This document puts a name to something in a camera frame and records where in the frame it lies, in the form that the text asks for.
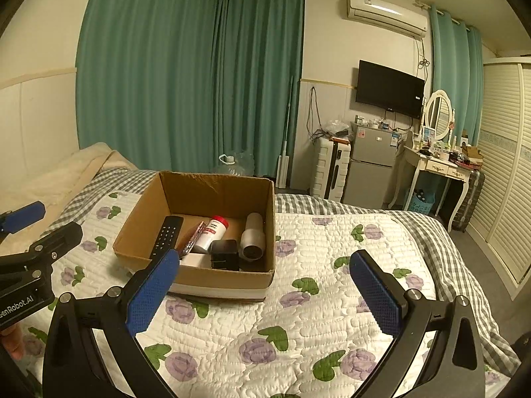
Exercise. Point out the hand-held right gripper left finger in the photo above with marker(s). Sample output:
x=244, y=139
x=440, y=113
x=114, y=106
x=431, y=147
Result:
x=151, y=294

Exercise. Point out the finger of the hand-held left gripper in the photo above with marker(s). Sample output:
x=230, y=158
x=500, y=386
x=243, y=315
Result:
x=58, y=238
x=25, y=217

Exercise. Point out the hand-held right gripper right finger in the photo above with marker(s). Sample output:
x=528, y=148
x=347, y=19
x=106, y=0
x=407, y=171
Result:
x=375, y=292

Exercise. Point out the white charger plug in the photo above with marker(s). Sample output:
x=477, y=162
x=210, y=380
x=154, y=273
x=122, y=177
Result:
x=197, y=260

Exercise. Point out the black remote control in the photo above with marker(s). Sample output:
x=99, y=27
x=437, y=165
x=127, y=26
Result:
x=166, y=236

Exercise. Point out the brown cardboard box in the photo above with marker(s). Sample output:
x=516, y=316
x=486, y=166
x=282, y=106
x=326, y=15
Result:
x=232, y=282

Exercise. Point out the black power adapter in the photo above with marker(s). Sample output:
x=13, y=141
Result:
x=225, y=255

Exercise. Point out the white pill bottle red cap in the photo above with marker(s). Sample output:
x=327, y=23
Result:
x=211, y=234

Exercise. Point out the white cylindrical device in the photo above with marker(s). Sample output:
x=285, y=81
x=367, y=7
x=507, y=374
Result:
x=253, y=236

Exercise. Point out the person's left hand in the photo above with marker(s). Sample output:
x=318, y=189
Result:
x=14, y=342

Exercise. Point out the cream blanket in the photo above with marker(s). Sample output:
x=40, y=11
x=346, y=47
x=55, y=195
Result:
x=49, y=178

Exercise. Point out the white floral quilt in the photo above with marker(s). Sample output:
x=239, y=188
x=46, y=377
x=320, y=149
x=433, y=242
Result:
x=315, y=248

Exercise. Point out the blue plastic basket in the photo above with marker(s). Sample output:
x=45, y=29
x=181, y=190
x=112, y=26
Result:
x=421, y=203

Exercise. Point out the silver fridge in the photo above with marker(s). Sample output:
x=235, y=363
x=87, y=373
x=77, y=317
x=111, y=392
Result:
x=367, y=166

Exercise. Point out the white ribbed suitcase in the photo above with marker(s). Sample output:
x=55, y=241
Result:
x=325, y=170

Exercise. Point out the dark suitcase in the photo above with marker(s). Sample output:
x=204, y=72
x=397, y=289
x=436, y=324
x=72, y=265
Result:
x=471, y=199

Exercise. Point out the white dressing table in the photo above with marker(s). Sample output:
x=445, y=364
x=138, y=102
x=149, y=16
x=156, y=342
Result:
x=431, y=166

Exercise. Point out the clear water jug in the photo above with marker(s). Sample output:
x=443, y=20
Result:
x=236, y=165

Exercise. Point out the clear plastic bag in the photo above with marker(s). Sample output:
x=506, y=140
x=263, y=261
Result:
x=336, y=126

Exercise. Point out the cream louvred wardrobe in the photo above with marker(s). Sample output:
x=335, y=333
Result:
x=504, y=166

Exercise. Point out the white oval mirror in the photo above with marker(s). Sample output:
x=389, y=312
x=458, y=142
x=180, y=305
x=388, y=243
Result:
x=438, y=112

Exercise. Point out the light teal window curtain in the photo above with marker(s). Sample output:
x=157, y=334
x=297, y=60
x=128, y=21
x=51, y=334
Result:
x=454, y=74

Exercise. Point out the white air conditioner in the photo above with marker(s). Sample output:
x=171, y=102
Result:
x=386, y=15

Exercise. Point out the black wall television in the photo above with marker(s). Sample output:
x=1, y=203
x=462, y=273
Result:
x=390, y=89

